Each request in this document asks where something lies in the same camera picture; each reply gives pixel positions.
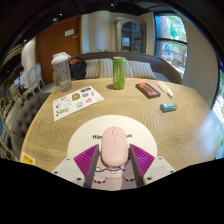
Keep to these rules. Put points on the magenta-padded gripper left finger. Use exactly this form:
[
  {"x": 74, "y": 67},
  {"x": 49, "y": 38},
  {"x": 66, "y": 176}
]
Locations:
[{"x": 70, "y": 168}]

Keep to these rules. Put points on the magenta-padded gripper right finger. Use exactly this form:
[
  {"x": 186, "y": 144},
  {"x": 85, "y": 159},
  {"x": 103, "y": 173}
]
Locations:
[{"x": 158, "y": 168}]

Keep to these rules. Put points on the pink computer mouse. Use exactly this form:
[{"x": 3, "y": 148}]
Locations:
[{"x": 114, "y": 146}]

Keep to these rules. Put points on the round white cartoon mouse pad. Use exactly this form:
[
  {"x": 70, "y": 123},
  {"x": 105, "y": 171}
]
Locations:
[{"x": 86, "y": 135}]

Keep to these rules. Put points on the yellow printed sheet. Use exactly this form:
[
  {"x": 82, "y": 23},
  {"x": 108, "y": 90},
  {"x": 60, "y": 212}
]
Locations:
[{"x": 28, "y": 159}]

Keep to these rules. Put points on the small blue green eraser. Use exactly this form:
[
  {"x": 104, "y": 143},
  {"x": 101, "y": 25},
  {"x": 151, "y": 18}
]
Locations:
[{"x": 168, "y": 107}]

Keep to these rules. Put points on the grey tufted armchair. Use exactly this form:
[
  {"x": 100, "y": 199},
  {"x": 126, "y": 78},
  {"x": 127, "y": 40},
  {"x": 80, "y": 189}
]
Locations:
[{"x": 28, "y": 116}]

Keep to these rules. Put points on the white sticker sheet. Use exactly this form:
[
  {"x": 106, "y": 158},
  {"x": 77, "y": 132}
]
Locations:
[{"x": 76, "y": 101}]

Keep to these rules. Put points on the black and red box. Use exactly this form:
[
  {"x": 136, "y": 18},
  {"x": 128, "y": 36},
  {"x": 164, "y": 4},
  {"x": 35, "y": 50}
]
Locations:
[{"x": 148, "y": 90}]

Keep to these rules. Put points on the white tube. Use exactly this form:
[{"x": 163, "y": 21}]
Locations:
[{"x": 165, "y": 89}]

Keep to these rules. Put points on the clear shaker bottle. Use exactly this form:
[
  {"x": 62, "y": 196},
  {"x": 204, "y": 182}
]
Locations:
[{"x": 62, "y": 75}]

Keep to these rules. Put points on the group of white chairs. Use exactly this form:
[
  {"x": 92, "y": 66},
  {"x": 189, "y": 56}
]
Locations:
[{"x": 33, "y": 78}]

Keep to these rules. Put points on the black backpack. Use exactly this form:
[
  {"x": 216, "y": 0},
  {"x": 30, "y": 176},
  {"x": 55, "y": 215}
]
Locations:
[{"x": 78, "y": 69}]

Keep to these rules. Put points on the striped cushion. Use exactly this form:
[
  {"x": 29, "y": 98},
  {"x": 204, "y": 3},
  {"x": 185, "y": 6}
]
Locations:
[
  {"x": 92, "y": 68},
  {"x": 106, "y": 68},
  {"x": 141, "y": 70}
]

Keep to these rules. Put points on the person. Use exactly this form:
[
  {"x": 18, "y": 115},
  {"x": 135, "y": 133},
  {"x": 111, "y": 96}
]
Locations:
[{"x": 23, "y": 78}]

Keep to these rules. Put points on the grey curved sofa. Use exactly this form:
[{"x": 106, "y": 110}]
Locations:
[{"x": 163, "y": 66}]

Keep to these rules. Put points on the laptop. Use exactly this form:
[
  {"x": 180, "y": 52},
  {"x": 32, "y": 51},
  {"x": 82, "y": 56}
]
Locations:
[{"x": 16, "y": 81}]

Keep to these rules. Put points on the green drink can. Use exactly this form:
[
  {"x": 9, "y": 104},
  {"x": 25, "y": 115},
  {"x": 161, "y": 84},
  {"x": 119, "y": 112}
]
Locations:
[{"x": 119, "y": 73}]

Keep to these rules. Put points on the dark-framed window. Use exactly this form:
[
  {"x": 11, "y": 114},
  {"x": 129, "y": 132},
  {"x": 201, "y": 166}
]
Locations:
[{"x": 171, "y": 43}]

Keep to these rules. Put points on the brown wooden door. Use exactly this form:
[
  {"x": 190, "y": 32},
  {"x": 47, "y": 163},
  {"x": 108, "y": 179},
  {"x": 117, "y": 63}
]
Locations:
[{"x": 50, "y": 43}]

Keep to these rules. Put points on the glass-door cabinet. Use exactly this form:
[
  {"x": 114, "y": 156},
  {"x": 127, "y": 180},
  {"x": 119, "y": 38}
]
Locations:
[{"x": 131, "y": 35}]

